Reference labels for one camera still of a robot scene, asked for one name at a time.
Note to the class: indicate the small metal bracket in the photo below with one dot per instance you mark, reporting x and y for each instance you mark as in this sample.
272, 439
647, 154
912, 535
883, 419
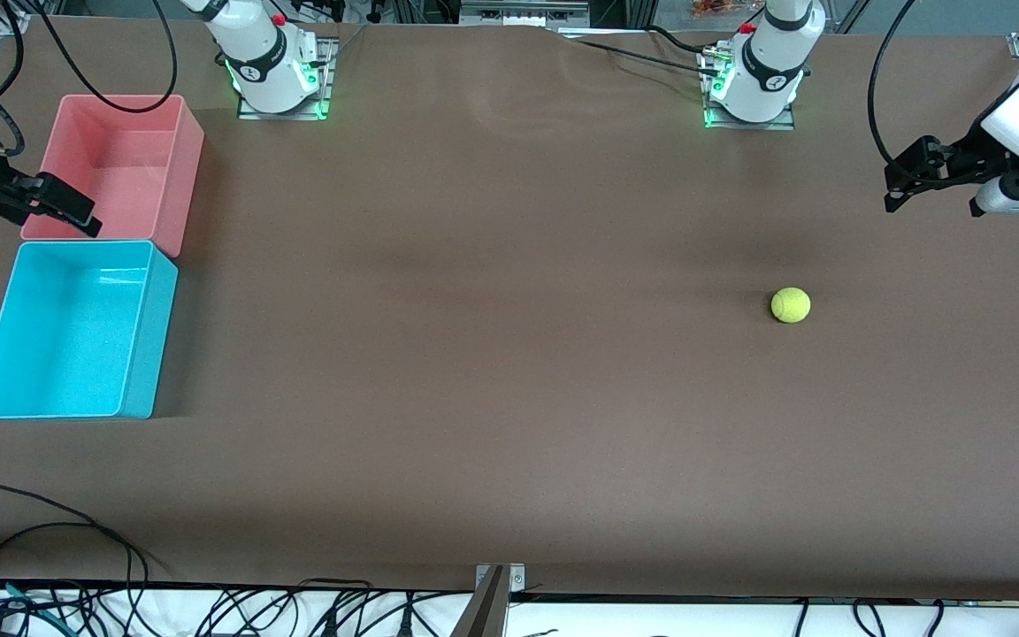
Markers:
517, 579

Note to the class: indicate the dark grey beam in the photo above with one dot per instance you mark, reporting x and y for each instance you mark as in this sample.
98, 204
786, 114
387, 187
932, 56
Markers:
483, 619

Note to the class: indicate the yellow-green tennis ball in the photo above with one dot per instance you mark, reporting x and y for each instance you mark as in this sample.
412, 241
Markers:
791, 305

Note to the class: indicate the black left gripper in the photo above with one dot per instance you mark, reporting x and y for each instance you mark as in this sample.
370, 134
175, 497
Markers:
969, 158

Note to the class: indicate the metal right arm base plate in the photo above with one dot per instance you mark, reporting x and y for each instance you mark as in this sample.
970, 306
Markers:
325, 80

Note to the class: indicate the orange background item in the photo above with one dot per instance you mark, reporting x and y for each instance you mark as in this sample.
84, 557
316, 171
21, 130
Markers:
713, 9

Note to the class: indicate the pink plastic bin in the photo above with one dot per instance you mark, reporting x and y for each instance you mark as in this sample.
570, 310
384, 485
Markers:
129, 168

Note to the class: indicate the grey power strip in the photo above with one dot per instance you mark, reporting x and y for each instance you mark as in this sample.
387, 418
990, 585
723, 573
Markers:
518, 13

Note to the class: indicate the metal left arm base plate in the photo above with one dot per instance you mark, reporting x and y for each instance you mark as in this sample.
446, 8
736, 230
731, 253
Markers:
788, 125

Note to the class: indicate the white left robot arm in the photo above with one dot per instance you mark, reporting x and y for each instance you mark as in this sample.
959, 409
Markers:
770, 71

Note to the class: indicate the blue plastic bin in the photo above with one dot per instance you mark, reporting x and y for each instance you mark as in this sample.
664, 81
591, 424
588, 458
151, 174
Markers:
58, 336

